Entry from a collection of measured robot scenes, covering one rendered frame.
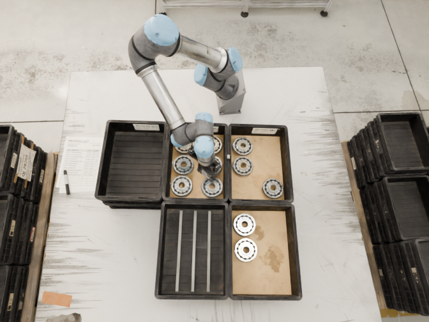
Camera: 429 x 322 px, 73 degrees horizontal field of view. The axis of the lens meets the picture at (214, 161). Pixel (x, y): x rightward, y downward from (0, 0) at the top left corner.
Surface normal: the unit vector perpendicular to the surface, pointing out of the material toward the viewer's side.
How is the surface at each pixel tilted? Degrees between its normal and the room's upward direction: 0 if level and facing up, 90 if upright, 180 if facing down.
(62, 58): 0
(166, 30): 36
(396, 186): 0
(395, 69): 0
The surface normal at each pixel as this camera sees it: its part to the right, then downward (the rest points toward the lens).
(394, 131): 0.04, -0.36
